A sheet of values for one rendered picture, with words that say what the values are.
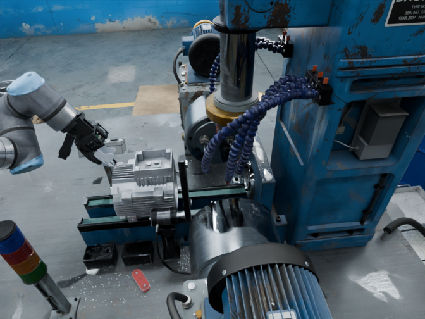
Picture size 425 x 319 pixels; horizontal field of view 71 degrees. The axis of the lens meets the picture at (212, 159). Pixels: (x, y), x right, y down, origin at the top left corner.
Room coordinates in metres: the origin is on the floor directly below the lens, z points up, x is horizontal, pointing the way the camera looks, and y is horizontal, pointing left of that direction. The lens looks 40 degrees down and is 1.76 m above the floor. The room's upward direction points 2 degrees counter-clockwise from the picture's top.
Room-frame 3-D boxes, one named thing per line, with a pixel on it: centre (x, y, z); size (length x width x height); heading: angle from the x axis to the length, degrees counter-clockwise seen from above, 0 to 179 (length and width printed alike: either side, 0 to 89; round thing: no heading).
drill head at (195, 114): (1.11, -0.01, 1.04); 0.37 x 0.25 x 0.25; 4
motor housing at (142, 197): (0.74, 0.23, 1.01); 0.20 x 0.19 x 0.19; 94
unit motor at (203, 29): (1.39, 0.04, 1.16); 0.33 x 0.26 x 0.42; 4
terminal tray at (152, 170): (0.74, 0.19, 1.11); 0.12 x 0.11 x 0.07; 94
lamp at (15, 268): (0.42, 0.48, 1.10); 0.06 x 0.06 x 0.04
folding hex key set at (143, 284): (0.51, 0.25, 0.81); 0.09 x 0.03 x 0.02; 38
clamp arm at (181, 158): (0.62, 0.09, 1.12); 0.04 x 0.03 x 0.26; 94
